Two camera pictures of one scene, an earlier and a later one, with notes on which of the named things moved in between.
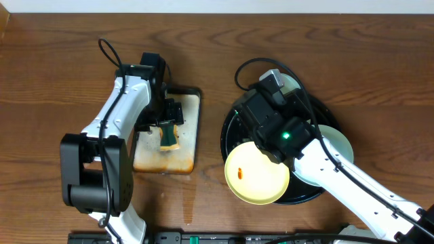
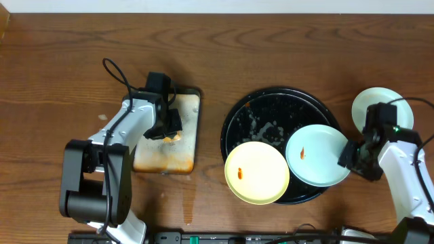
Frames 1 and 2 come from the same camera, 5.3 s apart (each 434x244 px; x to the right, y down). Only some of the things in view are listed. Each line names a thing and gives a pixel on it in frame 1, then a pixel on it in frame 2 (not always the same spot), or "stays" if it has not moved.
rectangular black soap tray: x=147 y=156 stays
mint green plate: x=290 y=84 to x=365 y=97
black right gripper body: x=257 y=110 to x=348 y=156
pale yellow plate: x=253 y=177 stays
